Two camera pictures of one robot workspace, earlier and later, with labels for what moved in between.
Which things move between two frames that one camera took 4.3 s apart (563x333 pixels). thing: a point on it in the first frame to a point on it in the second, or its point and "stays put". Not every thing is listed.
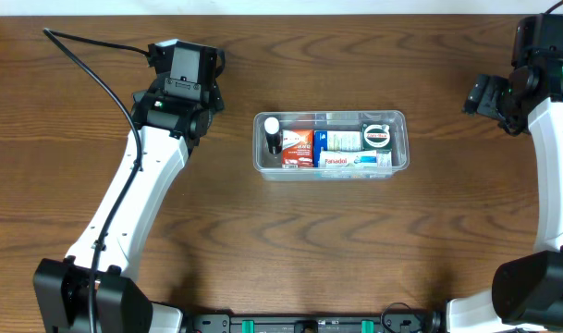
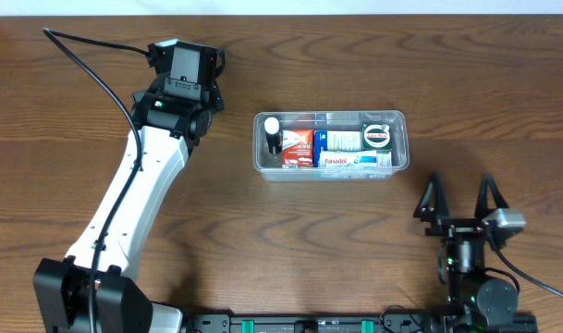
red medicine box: [298, 148] stays put
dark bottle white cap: [272, 127] stays put
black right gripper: [486, 97] to [462, 223]
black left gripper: [218, 78] stays put
